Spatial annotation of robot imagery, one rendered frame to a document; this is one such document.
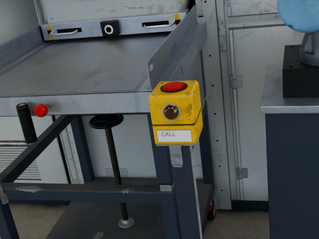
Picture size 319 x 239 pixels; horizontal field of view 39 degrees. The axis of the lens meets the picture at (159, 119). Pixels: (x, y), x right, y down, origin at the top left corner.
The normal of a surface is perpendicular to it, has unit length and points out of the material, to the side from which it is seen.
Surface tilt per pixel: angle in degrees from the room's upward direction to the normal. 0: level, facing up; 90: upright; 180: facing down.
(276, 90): 0
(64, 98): 90
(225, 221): 0
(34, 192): 90
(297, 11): 97
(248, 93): 90
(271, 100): 0
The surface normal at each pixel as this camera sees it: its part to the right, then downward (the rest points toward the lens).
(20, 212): -0.13, -0.91
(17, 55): 0.96, -0.02
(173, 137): -0.23, 0.42
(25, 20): 0.88, 0.08
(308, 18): -0.54, 0.50
